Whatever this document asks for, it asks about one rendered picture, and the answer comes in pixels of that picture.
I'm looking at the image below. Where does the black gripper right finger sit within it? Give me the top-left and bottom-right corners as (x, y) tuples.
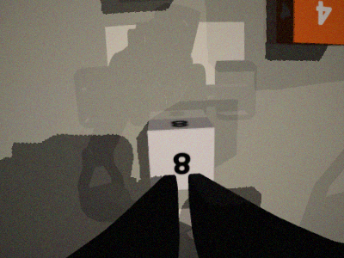
(188, 174), (344, 258)

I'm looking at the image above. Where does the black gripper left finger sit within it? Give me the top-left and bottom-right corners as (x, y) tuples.
(65, 175), (180, 258)

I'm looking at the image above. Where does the orange block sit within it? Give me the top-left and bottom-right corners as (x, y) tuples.
(276, 0), (344, 46)

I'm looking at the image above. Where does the white block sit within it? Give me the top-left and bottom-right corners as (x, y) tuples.
(147, 118), (214, 190)

